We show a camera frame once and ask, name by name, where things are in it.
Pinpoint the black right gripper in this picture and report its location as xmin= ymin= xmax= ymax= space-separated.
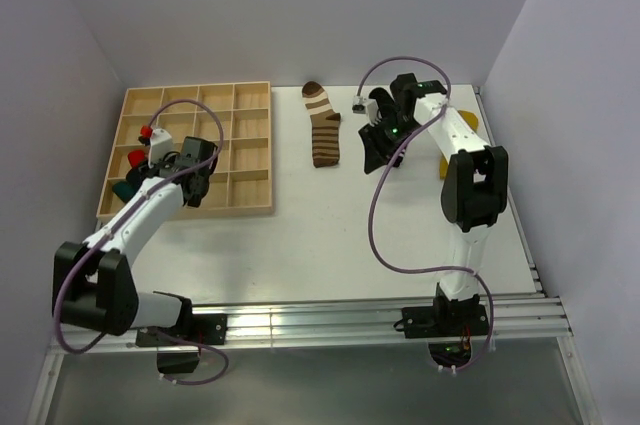
xmin=359 ymin=113 xmax=422 ymax=175

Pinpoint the black sock with white stripes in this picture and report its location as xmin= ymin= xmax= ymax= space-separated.
xmin=368 ymin=87 xmax=398 ymax=124

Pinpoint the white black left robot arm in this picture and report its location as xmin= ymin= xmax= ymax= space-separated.
xmin=52 ymin=137 xmax=219 ymax=344

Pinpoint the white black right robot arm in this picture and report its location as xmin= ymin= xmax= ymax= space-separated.
xmin=358 ymin=73 xmax=509 ymax=335

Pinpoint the red rolled sock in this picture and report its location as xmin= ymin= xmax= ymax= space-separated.
xmin=127 ymin=149 xmax=146 ymax=169

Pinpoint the brown striped sock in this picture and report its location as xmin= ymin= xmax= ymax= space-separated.
xmin=301 ymin=81 xmax=341 ymax=168

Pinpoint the green rolled sock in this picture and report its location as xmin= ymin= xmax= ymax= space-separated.
xmin=112 ymin=181 xmax=135 ymax=203

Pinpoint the wooden compartment tray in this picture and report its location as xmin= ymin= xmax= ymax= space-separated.
xmin=97 ymin=81 xmax=274 ymax=222

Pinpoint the yellow sock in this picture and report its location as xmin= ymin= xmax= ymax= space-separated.
xmin=439 ymin=110 xmax=479 ymax=180

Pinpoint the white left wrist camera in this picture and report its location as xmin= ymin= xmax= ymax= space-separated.
xmin=138 ymin=125 xmax=174 ymax=165

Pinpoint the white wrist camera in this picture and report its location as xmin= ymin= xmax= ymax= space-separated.
xmin=351 ymin=95 xmax=381 ymax=126
xmin=138 ymin=125 xmax=174 ymax=165

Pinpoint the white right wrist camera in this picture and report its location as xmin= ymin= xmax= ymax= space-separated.
xmin=351 ymin=95 xmax=381 ymax=126

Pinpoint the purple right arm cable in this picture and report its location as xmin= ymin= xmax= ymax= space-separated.
xmin=359 ymin=55 xmax=497 ymax=375

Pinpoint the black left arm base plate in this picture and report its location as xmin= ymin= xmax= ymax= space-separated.
xmin=135 ymin=313 xmax=228 ymax=347

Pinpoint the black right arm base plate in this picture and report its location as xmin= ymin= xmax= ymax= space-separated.
xmin=393 ymin=304 xmax=489 ymax=339

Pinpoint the aluminium frame rail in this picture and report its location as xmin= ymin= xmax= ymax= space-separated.
xmin=47 ymin=294 xmax=574 ymax=354

